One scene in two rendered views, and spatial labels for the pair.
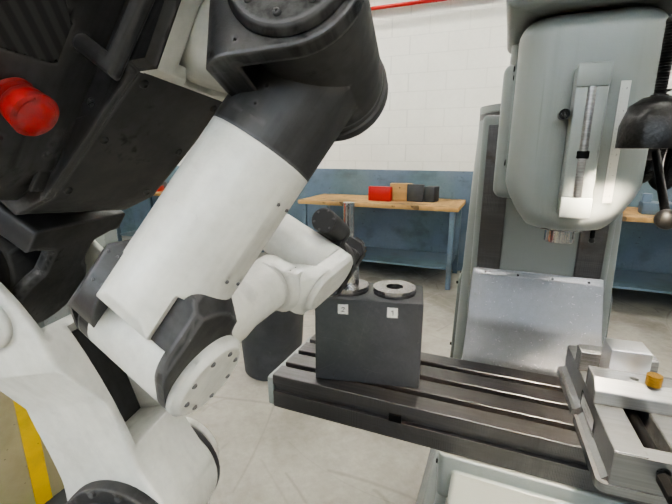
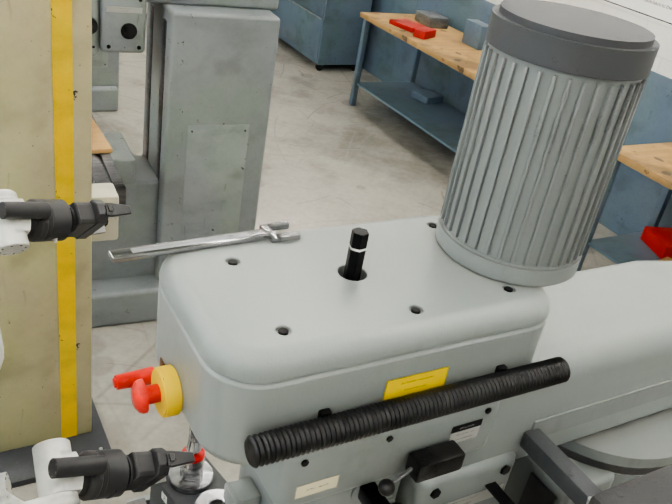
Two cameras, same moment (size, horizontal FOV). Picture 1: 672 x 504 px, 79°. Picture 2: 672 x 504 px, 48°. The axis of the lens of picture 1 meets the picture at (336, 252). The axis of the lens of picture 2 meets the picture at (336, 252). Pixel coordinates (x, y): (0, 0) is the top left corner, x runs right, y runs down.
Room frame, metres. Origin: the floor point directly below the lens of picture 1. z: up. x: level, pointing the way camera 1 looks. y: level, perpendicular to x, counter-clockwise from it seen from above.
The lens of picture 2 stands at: (0.02, -0.82, 2.37)
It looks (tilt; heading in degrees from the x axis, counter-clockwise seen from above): 29 degrees down; 34
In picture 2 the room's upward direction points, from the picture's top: 10 degrees clockwise
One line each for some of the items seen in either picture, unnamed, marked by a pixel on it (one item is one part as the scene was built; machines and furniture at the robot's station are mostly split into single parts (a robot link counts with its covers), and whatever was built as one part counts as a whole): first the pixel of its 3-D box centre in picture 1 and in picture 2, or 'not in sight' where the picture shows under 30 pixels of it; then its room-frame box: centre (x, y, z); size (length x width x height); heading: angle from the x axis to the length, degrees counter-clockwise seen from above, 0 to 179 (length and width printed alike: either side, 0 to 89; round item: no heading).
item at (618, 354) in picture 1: (624, 361); not in sight; (0.65, -0.51, 1.07); 0.06 x 0.05 x 0.06; 70
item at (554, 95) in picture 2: not in sight; (538, 143); (0.93, -0.49, 2.05); 0.20 x 0.20 x 0.32
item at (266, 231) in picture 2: not in sight; (207, 242); (0.60, -0.24, 1.89); 0.24 x 0.04 x 0.01; 160
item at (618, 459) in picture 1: (624, 399); not in sight; (0.62, -0.50, 1.01); 0.35 x 0.15 x 0.11; 160
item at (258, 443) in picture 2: not in sight; (423, 403); (0.68, -0.54, 1.79); 0.45 x 0.04 x 0.04; 158
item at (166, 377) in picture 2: not in sight; (166, 391); (0.49, -0.31, 1.76); 0.06 x 0.02 x 0.06; 68
